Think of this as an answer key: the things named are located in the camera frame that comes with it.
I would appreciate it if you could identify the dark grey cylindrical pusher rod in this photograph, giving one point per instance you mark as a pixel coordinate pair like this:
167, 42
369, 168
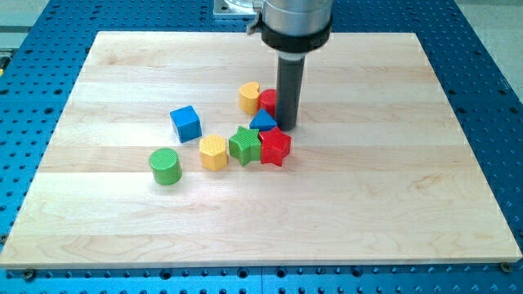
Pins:
288, 87

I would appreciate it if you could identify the red cylinder block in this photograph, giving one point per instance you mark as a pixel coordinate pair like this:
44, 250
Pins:
267, 101

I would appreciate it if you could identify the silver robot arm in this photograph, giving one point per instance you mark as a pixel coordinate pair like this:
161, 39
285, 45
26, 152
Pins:
293, 28

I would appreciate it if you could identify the yellow heart block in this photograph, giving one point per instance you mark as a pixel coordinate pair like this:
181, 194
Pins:
248, 97

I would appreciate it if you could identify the blue triangle block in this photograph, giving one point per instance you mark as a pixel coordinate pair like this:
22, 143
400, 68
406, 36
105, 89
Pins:
262, 121

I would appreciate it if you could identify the red star block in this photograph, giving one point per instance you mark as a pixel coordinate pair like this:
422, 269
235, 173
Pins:
275, 146

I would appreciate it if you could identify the green star block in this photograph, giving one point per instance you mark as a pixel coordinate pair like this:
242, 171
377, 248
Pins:
245, 145

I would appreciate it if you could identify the silver robot mounting plate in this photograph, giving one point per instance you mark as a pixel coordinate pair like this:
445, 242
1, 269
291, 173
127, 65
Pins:
231, 8

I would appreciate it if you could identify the yellow hexagon block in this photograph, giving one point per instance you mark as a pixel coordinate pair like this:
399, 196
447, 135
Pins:
212, 151

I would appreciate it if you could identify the blue cube block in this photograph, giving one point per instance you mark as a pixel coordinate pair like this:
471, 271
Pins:
186, 123

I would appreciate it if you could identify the light wooden board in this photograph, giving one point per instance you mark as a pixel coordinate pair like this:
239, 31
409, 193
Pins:
380, 171

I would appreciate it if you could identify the green cylinder block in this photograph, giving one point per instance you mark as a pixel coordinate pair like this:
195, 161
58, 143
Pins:
165, 166

